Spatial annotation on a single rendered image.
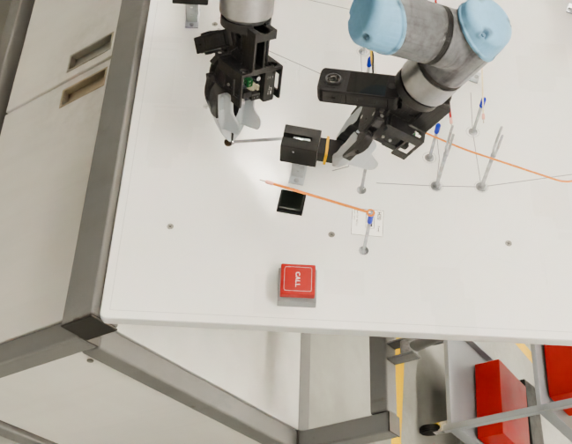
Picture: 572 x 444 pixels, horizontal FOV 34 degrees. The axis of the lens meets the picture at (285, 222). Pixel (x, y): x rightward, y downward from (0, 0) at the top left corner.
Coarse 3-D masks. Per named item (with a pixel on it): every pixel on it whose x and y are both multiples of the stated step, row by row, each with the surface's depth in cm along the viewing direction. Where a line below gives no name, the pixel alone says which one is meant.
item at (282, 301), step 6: (282, 300) 133; (288, 300) 133; (294, 300) 133; (300, 300) 133; (306, 300) 133; (312, 300) 133; (282, 306) 134; (288, 306) 134; (294, 306) 134; (300, 306) 134; (306, 306) 134; (312, 306) 134
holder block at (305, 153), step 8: (288, 128) 141; (296, 128) 141; (304, 128) 141; (288, 136) 141; (296, 136) 141; (304, 136) 140; (312, 136) 140; (320, 136) 141; (280, 144) 139; (288, 144) 139; (296, 144) 139; (304, 144) 139; (312, 144) 140; (280, 152) 141; (288, 152) 140; (296, 152) 140; (304, 152) 140; (312, 152) 139; (280, 160) 142; (288, 160) 142; (296, 160) 142; (304, 160) 141; (312, 160) 141
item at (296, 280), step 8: (288, 264) 134; (296, 264) 135; (304, 264) 135; (280, 272) 134; (288, 272) 134; (296, 272) 134; (304, 272) 134; (312, 272) 134; (280, 280) 133; (288, 280) 133; (296, 280) 133; (304, 280) 133; (312, 280) 133; (280, 288) 132; (288, 288) 132; (296, 288) 132; (304, 288) 132; (312, 288) 132; (280, 296) 133; (288, 296) 132; (296, 296) 132; (304, 296) 132; (312, 296) 132
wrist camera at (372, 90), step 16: (320, 80) 129; (336, 80) 128; (352, 80) 129; (368, 80) 128; (384, 80) 128; (320, 96) 129; (336, 96) 128; (352, 96) 128; (368, 96) 127; (384, 96) 127
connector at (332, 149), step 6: (324, 138) 142; (324, 144) 141; (330, 144) 141; (336, 144) 141; (318, 150) 140; (324, 150) 141; (330, 150) 141; (336, 150) 141; (318, 156) 141; (330, 156) 140; (330, 162) 142
